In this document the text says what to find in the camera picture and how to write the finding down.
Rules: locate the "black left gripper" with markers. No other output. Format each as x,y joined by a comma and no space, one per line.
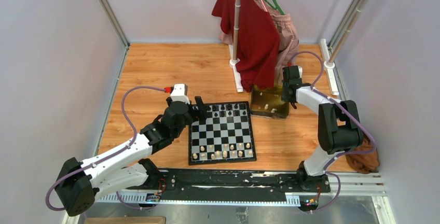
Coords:
196,114

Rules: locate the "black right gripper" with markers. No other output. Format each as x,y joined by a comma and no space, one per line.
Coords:
284,96

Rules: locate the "yellow metal tin box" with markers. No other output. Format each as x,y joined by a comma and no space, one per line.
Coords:
267,103

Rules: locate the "black white chess board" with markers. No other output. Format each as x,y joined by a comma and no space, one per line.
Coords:
228,127

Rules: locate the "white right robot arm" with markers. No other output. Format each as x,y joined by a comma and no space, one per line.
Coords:
338,129

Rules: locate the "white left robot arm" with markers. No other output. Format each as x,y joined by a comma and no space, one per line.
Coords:
80,183

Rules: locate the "pink garment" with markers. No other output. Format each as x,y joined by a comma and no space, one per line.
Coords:
289,40

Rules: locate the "white right rack foot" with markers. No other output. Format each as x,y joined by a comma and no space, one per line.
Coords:
329,68

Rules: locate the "white clothes rack stand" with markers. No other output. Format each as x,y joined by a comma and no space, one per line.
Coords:
234,60

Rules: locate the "red t-shirt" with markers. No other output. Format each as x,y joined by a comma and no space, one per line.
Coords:
258,41

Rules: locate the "brown cloth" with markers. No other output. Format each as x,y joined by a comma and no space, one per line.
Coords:
364,163

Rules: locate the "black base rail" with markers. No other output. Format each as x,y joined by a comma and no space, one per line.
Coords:
233,186

